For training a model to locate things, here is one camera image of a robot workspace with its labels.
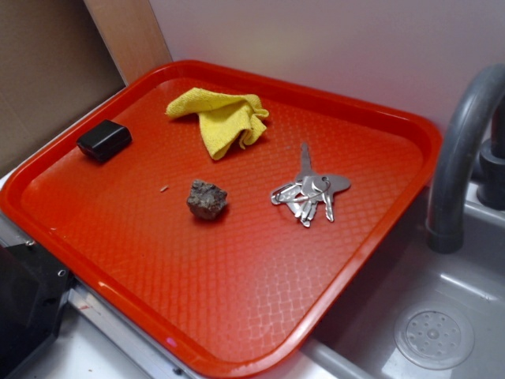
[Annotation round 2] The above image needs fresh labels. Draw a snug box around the grey plastic sink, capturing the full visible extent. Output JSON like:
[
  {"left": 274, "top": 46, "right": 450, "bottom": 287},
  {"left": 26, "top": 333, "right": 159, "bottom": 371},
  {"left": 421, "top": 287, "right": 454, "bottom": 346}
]
[{"left": 302, "top": 193, "right": 504, "bottom": 378}]

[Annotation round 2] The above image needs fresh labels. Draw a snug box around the black device at left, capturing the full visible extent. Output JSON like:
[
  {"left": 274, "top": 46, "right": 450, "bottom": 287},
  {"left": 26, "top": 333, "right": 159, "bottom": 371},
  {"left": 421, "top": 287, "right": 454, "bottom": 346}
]
[{"left": 1, "top": 242, "right": 73, "bottom": 378}]

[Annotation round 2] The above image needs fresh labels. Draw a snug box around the small black box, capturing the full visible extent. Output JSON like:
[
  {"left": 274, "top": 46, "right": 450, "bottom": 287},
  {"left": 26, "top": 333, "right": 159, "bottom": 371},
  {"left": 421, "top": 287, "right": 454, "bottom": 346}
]
[{"left": 77, "top": 120, "right": 133, "bottom": 163}]

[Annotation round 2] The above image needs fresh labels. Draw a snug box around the yellow cloth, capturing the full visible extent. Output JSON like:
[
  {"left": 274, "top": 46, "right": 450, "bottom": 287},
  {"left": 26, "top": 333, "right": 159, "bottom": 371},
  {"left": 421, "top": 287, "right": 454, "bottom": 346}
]
[{"left": 166, "top": 88, "right": 270, "bottom": 160}]

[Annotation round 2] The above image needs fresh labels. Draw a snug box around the brown cardboard panel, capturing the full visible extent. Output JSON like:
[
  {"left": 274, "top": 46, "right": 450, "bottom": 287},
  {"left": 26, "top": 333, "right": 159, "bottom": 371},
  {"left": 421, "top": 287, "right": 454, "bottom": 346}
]
[{"left": 1, "top": 1, "right": 171, "bottom": 174}]

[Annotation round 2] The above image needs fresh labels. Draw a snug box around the grey brown rock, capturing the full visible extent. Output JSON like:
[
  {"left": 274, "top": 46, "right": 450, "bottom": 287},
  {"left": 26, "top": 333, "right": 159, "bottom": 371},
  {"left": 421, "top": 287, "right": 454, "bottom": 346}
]
[{"left": 186, "top": 179, "right": 228, "bottom": 221}]

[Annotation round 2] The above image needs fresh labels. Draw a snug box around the red plastic tray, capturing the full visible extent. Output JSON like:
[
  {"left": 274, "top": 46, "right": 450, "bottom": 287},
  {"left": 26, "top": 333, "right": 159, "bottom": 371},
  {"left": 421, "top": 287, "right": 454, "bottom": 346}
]
[{"left": 1, "top": 61, "right": 441, "bottom": 378}]

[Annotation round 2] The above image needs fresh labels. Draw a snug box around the silver key bunch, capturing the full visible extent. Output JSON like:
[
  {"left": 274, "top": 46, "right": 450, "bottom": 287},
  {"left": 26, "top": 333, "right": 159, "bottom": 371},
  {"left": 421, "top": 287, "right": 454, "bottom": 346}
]
[{"left": 271, "top": 143, "right": 351, "bottom": 227}]

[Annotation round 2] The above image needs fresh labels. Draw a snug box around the sink drain strainer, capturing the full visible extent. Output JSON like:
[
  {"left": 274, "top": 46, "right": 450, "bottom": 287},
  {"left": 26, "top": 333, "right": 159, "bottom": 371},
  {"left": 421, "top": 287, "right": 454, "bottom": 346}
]
[{"left": 394, "top": 302, "right": 475, "bottom": 370}]

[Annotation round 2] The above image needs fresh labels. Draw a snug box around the grey curved faucet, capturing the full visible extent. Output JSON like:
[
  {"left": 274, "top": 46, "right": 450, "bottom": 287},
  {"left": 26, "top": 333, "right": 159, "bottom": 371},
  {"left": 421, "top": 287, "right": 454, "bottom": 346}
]
[{"left": 426, "top": 63, "right": 504, "bottom": 253}]

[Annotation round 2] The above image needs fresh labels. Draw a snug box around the dark faucet handle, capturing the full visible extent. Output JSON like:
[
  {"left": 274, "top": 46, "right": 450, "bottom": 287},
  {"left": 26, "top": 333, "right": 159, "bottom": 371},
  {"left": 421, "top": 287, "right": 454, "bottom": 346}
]
[{"left": 477, "top": 100, "right": 504, "bottom": 211}]

